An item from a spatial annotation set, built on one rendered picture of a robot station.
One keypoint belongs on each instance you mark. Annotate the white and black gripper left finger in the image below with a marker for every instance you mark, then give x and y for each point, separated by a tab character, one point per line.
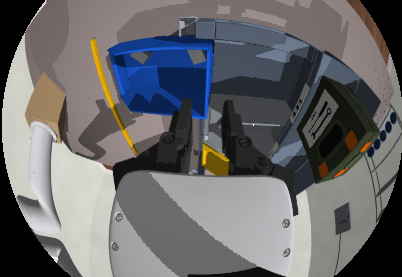
166	154

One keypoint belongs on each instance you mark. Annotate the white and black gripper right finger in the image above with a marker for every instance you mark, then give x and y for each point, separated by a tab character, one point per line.
243	157

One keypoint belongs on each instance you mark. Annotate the yellow vertical bar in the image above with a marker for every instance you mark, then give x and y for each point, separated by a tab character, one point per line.
108	94

